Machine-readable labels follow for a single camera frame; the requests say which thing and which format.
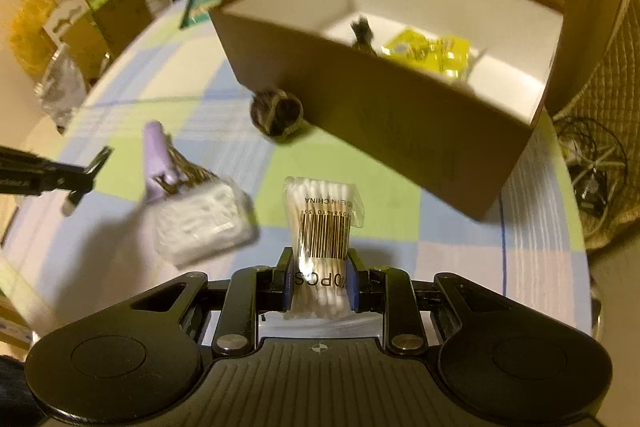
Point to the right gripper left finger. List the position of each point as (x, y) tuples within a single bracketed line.
[(283, 280)]

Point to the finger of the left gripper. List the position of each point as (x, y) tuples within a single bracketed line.
[(32, 185), (15, 162)]

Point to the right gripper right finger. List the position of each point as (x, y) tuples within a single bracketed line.
[(357, 282)]

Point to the cotton swab plastic bag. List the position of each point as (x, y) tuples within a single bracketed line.
[(321, 216)]

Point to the clear plastic cotton pad box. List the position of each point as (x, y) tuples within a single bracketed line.
[(206, 220)]

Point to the leopard pattern hair claw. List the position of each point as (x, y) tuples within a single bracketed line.
[(188, 175)]

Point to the brown fuzzy scrunchie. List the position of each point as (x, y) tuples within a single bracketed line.
[(276, 114)]

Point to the yellow sachet packet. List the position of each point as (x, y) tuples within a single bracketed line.
[(448, 56)]

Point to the yellow mesh bag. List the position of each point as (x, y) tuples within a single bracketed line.
[(30, 43)]

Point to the plaid tablecloth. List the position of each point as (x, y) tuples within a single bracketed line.
[(57, 268)]

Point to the cardboard boxes beside table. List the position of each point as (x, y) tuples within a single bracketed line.
[(95, 37)]

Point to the large brown cardboard box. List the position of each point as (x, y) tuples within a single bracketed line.
[(460, 140)]

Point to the green snack bag lower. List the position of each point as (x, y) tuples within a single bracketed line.
[(196, 12)]

